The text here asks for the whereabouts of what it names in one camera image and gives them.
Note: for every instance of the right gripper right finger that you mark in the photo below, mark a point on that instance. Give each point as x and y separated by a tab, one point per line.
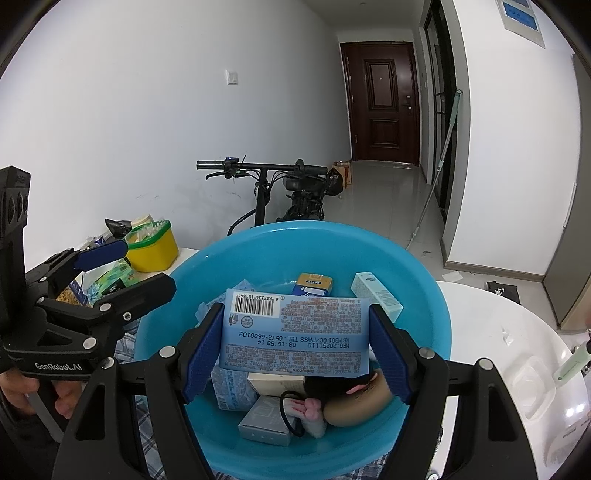
488	441

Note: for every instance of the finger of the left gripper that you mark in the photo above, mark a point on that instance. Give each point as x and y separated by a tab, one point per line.
49	278
118	308

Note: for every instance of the blue tissue pack barcode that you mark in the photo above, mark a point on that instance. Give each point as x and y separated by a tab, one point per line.
295	335

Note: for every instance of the green floral tissue pack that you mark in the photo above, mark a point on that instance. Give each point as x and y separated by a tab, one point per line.
118	276

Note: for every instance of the clear jar with snacks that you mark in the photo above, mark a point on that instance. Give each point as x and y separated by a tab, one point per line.
73	294

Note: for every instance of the yellow bin green rim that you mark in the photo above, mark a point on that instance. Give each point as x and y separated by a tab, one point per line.
151	247

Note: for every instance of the blue tissue packet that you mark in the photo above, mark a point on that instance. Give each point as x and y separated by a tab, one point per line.
232	390

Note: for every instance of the clear plastic container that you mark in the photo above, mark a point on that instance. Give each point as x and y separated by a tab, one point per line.
531	386

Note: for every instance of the black plastic bag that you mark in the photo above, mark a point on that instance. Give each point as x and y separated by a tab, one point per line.
118	228

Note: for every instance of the white cream box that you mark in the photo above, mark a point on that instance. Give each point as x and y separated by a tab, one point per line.
274	385

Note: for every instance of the grey blue flat box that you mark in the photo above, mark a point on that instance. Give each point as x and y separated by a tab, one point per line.
264	424

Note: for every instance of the blue plaid shirt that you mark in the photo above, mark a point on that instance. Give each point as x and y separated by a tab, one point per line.
124	352

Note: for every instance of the tan round puff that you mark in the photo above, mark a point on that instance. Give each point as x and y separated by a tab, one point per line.
362	405

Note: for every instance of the blue plastic basin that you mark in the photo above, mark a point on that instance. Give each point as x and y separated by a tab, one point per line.
271	257

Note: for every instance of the black hair scrunchie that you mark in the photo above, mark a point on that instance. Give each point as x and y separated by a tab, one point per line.
326	389

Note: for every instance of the yellow blue small box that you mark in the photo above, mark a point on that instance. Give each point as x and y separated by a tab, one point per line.
317	285

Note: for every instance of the grey beige refrigerator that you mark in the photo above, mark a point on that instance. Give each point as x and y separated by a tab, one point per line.
567	281

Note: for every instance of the light teal carton box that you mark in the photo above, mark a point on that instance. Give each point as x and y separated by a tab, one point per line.
365	285

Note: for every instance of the brown wooden door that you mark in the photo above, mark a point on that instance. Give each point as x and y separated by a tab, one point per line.
381	84

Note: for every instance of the wall light switch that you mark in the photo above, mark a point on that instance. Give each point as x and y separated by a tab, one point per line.
231	78

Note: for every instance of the wall electrical panel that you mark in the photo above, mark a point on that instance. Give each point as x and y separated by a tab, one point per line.
519	18

